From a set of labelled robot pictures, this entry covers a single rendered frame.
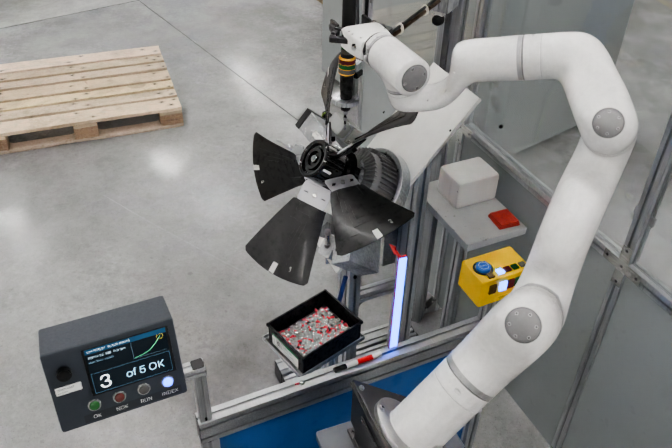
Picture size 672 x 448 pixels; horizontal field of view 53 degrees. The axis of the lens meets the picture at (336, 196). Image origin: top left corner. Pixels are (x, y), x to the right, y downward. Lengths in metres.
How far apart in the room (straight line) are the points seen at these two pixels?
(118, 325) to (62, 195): 2.67
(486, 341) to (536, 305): 0.13
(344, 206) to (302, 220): 0.20
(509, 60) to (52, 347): 1.06
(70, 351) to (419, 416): 0.70
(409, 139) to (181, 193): 2.07
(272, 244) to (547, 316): 0.96
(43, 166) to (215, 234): 1.26
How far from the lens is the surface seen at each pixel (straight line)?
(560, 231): 1.34
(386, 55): 1.47
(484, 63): 1.41
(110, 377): 1.50
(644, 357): 2.22
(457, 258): 2.55
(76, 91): 4.87
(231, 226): 3.67
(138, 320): 1.48
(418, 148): 2.09
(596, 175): 1.39
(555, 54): 1.39
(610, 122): 1.28
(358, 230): 1.76
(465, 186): 2.36
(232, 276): 3.37
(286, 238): 1.99
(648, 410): 2.30
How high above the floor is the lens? 2.29
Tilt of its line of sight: 36 degrees down
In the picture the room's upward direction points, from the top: 2 degrees clockwise
